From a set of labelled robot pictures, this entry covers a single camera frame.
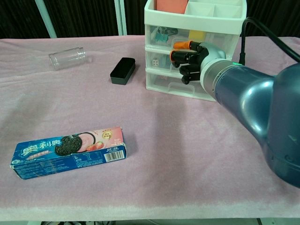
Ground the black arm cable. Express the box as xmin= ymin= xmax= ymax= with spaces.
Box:
xmin=239 ymin=17 xmax=300 ymax=66

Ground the pink sponge block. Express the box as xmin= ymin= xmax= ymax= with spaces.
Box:
xmin=156 ymin=0 xmax=188 ymax=15

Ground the pale double frame pole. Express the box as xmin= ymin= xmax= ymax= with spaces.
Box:
xmin=114 ymin=0 xmax=128 ymax=37

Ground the green black binder clip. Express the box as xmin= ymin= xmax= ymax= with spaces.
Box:
xmin=161 ymin=26 xmax=179 ymax=38

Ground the black rectangular box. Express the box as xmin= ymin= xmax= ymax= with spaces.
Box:
xmin=109 ymin=57 xmax=137 ymax=85

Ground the blue Oreo cookie box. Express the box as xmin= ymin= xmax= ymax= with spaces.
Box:
xmin=9 ymin=126 xmax=128 ymax=180

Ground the pink table cloth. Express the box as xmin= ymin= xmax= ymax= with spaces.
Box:
xmin=0 ymin=34 xmax=300 ymax=221

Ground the clear drawer with dice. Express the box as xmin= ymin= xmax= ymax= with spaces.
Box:
xmin=145 ymin=48 xmax=233 ymax=71

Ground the teal binder clip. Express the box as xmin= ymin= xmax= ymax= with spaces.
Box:
xmin=154 ymin=32 xmax=168 ymax=44

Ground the clear drawer with handle slot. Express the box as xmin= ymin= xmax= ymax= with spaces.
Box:
xmin=146 ymin=69 xmax=218 ymax=101

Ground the pale slanted frame pole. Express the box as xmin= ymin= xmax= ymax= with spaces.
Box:
xmin=36 ymin=0 xmax=58 ymax=39

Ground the clear drawer with clips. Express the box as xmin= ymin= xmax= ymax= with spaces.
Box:
xmin=145 ymin=24 xmax=240 ymax=50

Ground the white plastic drawer organizer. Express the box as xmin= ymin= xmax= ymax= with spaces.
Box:
xmin=143 ymin=0 xmax=248 ymax=103

